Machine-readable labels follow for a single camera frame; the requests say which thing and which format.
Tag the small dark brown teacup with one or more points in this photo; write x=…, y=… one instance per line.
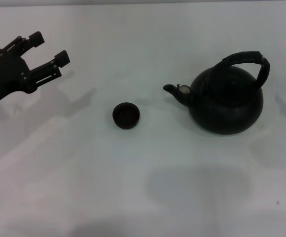
x=126, y=116

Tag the black round teapot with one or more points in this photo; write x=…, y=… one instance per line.
x=226, y=111

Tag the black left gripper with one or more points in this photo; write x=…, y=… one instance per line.
x=6, y=74

